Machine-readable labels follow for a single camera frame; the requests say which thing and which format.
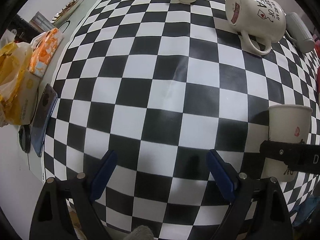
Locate red paper cup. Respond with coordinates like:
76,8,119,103
317,66,320,95

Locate patterned plate with food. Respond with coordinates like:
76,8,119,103
50,0,81,25

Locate black round lid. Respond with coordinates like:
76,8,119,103
18,125,31,154

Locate blue smartphone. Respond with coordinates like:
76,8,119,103
30,84,58,158

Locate yellow plastic bag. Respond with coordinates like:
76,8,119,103
1,42,33,127

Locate plain white paper cup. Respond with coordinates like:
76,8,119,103
262,105,312,182

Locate white tea mug with text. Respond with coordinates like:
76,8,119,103
225,0,286,56

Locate grey ribbed mug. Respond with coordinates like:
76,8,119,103
285,12,315,54

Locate black white checkered tablecloth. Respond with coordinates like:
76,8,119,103
43,0,319,239

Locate black cylindrical bottle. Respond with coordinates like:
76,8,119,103
7,15,42,43

